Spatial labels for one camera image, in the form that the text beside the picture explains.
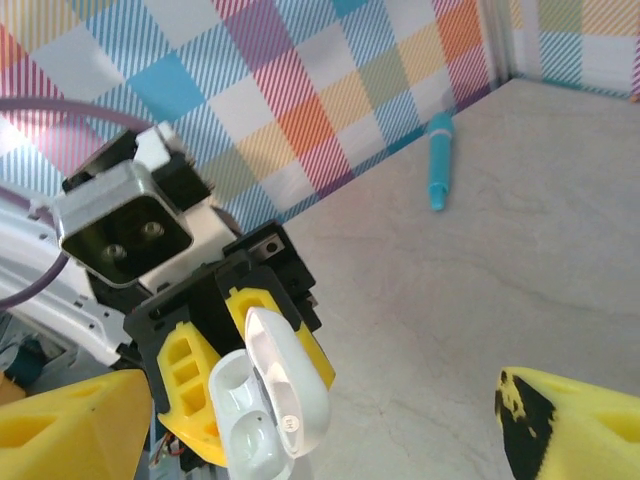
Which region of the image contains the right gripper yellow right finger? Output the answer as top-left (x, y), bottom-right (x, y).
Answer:
top-left (494, 367), bottom-right (640, 480)

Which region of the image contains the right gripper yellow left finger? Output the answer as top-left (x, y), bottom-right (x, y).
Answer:
top-left (0, 368), bottom-right (154, 480)

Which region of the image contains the white earbud charging case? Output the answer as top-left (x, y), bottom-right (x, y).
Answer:
top-left (207, 305), bottom-right (332, 480)

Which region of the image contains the teal marker pen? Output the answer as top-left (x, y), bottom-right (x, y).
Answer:
top-left (427, 112), bottom-right (455, 212)

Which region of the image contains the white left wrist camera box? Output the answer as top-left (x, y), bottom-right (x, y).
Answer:
top-left (52, 122), bottom-right (241, 289)

